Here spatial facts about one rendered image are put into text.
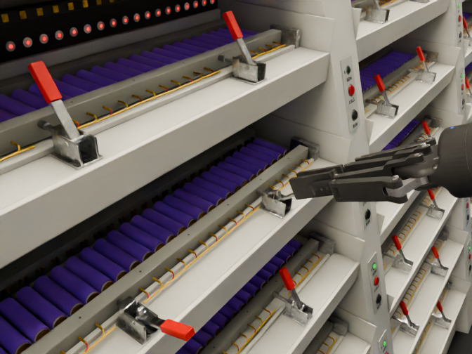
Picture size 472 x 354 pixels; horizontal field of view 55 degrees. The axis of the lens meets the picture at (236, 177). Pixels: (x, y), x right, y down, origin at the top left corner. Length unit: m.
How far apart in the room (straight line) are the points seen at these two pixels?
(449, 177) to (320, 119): 0.34
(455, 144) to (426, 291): 0.96
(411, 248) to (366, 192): 0.74
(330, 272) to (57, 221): 0.55
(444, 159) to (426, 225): 0.86
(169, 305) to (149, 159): 0.17
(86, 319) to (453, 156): 0.39
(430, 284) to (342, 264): 0.61
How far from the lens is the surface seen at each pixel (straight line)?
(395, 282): 1.14
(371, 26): 0.94
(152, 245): 0.57
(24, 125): 0.45
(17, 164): 0.43
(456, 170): 0.49
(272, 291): 0.76
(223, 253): 0.59
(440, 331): 1.59
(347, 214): 0.84
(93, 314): 0.50
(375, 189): 0.51
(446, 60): 1.42
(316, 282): 0.82
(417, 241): 1.28
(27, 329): 0.51
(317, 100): 0.78
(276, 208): 0.65
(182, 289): 0.54
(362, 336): 1.00
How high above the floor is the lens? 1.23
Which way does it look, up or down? 21 degrees down
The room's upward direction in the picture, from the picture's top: 13 degrees counter-clockwise
